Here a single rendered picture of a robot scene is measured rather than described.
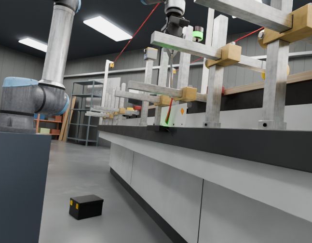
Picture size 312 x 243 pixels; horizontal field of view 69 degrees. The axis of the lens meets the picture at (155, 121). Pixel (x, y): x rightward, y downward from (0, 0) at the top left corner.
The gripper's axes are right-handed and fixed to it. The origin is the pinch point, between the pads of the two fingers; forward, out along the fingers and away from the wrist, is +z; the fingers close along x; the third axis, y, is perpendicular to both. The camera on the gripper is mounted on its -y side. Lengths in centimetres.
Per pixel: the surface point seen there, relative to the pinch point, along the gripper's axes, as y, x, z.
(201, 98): -3.2, -15.2, 17.0
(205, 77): 133, -103, -35
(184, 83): 0.6, -7.8, 10.9
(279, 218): -36, -28, 58
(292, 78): -37.2, -27.0, 12.3
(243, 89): -15.3, -27.0, 13.1
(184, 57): 0.6, -6.8, -0.6
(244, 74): 338, -345, -128
